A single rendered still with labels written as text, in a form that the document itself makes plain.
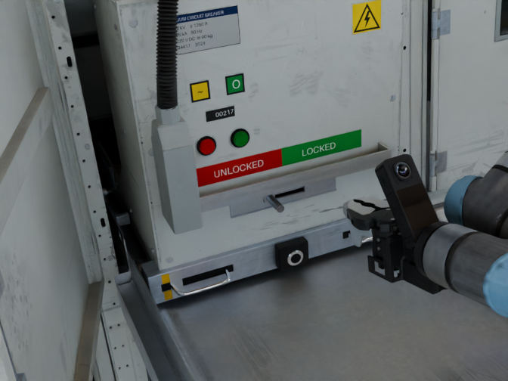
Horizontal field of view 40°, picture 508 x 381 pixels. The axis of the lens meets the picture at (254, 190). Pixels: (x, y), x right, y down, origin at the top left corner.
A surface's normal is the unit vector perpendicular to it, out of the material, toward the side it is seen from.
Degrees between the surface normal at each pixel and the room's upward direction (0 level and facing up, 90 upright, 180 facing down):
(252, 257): 94
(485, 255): 31
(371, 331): 0
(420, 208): 51
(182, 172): 94
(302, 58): 94
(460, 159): 90
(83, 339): 0
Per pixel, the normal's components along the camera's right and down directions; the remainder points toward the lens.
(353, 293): -0.09, -0.90
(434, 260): -0.90, 0.03
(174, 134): 0.30, -0.07
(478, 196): -0.60, -0.58
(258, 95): 0.38, 0.41
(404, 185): 0.29, -0.30
